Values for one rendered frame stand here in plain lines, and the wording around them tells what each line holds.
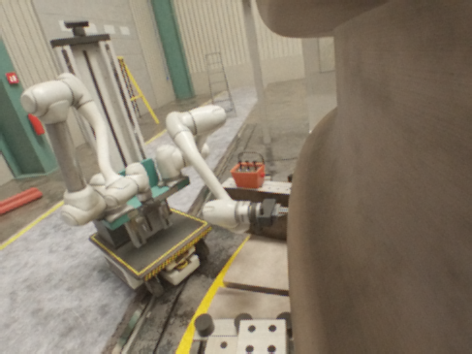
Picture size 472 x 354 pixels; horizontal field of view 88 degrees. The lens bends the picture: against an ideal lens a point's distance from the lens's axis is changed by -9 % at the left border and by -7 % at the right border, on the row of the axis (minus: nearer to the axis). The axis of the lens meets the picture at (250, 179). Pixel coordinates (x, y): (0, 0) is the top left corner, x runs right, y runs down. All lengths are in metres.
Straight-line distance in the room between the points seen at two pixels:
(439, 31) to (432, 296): 0.24
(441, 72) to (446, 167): 0.07
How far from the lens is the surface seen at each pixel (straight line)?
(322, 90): 4.51
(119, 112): 2.01
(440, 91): 0.26
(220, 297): 1.58
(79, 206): 1.61
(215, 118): 1.42
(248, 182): 1.71
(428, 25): 0.27
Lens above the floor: 1.47
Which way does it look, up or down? 25 degrees down
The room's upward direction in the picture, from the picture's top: 11 degrees counter-clockwise
